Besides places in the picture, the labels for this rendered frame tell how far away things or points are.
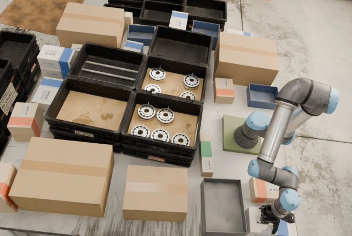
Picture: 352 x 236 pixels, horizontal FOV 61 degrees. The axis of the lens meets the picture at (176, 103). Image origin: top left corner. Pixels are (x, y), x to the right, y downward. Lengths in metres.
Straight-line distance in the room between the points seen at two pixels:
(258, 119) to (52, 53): 1.30
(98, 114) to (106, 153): 0.30
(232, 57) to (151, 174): 0.96
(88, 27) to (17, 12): 1.87
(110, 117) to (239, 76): 0.92
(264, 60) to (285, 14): 2.23
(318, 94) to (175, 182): 0.77
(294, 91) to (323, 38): 2.85
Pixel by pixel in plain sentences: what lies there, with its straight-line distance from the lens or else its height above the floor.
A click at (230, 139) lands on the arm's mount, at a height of 0.73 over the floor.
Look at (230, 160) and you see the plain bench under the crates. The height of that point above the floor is 0.70.
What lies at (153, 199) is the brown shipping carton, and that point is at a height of 0.86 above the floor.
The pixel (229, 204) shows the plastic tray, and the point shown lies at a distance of 1.65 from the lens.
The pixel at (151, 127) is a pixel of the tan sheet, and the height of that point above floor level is 0.83.
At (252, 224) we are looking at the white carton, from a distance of 1.62.
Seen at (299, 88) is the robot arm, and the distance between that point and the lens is 1.37.
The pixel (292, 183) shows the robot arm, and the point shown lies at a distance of 1.41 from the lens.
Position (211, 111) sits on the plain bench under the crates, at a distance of 1.97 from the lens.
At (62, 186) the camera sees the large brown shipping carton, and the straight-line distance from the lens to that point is 1.50.
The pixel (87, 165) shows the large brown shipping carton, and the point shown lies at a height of 0.90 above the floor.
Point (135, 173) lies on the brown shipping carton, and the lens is 1.53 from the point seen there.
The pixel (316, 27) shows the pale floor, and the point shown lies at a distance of 4.31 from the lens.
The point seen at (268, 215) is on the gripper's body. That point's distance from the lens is 1.52.
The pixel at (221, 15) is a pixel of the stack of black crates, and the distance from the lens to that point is 3.09.
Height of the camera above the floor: 2.26
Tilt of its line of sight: 53 degrees down
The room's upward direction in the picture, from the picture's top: 10 degrees clockwise
